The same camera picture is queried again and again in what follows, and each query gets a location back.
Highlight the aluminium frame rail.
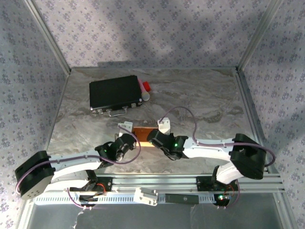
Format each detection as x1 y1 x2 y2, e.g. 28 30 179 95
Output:
273 192 298 229
16 199 36 229
70 66 239 71
234 66 272 175

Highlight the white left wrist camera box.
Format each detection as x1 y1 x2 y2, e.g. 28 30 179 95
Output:
118 121 133 135

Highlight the black bar device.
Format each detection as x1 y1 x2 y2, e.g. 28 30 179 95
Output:
165 193 200 205

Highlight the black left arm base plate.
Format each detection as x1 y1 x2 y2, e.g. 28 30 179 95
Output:
68 176 114 193

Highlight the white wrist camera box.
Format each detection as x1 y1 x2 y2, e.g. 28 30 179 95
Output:
157 118 171 135
118 121 133 135

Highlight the brown cardboard paper box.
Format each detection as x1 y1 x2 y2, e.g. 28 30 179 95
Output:
132 127 159 149

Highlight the black hard case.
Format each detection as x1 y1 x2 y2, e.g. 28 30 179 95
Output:
89 75 144 117

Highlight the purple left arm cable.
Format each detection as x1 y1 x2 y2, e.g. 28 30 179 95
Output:
15 126 142 211

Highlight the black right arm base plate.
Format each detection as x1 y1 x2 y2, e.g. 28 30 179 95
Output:
195 176 240 191

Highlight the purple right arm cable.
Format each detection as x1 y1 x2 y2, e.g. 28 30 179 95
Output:
158 106 276 211

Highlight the aluminium frame post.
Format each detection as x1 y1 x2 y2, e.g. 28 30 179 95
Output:
23 0 72 73
237 0 285 72

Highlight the wide aluminium base rail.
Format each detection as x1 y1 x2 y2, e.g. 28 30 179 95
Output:
45 173 285 193

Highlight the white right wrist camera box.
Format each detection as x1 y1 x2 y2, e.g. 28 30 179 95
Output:
157 118 171 135

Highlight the white plastic bracket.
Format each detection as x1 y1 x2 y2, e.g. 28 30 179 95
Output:
133 187 158 207

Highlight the pink cylinder with white cap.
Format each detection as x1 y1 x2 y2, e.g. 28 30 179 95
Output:
138 79 151 101

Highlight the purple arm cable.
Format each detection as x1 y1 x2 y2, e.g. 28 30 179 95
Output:
15 126 142 211
158 106 276 211

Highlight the white slotted cable duct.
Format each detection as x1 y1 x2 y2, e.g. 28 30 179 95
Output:
33 192 231 206

